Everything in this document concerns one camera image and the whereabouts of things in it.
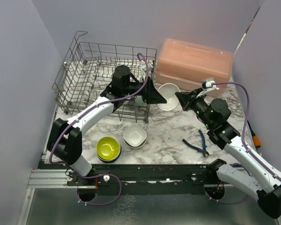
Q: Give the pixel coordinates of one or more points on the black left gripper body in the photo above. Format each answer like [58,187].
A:
[144,92]

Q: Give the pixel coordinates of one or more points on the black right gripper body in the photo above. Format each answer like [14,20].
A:
[198,105]

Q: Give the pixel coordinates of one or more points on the celadon green bowl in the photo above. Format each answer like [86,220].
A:
[139,101]

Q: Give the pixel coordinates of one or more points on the white round bowl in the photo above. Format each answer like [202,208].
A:
[168,91]

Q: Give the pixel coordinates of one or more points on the white square bowl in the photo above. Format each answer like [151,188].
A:
[135,136]

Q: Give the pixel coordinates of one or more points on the yellow-green bowl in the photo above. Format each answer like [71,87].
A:
[108,146]

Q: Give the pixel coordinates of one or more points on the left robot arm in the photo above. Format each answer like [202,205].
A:
[65,139]

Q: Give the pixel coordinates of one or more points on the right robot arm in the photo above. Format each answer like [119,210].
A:
[263,183]

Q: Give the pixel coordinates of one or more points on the orange-tipped screwdriver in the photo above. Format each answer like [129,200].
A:
[256,140]

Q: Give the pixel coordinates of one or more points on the grey bowl under yellow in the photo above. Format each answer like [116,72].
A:
[109,158]

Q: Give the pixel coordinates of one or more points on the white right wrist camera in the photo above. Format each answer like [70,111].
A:
[208,85]

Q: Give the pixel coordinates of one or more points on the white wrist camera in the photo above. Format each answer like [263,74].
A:
[208,85]
[146,67]

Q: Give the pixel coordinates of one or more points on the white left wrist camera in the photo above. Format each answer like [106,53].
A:
[146,67]

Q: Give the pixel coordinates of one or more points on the grey wire dish rack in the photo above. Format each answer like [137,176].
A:
[87,70]

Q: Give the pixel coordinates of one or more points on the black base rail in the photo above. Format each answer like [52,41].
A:
[129,179]

